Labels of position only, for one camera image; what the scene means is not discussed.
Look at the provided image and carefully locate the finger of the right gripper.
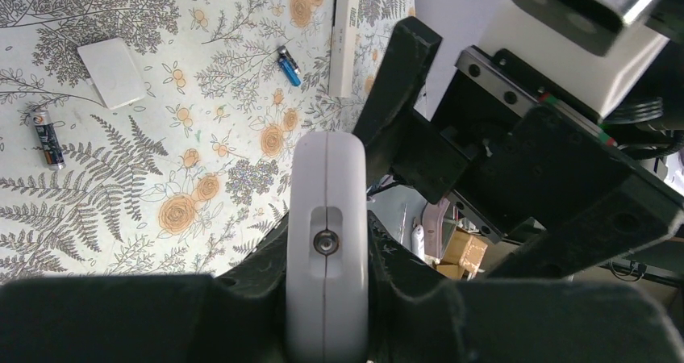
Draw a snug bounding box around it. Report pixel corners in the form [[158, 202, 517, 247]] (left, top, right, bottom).
[[486, 176, 683, 279], [352, 16, 442, 186]]

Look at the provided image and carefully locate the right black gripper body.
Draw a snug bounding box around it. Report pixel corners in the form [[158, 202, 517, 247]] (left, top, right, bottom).
[[392, 46, 660, 240]]

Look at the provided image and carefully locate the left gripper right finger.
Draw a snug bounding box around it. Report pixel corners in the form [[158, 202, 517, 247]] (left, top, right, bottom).
[[368, 214, 683, 362]]

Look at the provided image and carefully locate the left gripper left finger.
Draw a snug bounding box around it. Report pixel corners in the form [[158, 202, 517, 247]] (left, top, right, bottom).
[[1, 223, 287, 362]]

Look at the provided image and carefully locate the white remote control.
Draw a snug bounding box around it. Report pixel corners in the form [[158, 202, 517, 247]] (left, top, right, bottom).
[[285, 131, 369, 362]]

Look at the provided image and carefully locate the white battery cover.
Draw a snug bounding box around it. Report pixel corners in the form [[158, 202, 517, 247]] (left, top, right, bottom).
[[77, 38, 147, 110]]

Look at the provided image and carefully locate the white rectangular stick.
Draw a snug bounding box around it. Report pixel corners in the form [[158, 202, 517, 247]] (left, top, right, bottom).
[[328, 0, 359, 98]]

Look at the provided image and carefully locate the blue battery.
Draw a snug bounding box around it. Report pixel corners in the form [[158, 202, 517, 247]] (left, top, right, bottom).
[[277, 46, 302, 87]]

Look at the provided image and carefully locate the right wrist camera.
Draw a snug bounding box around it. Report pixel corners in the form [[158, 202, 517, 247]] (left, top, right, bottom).
[[477, 0, 683, 120]]

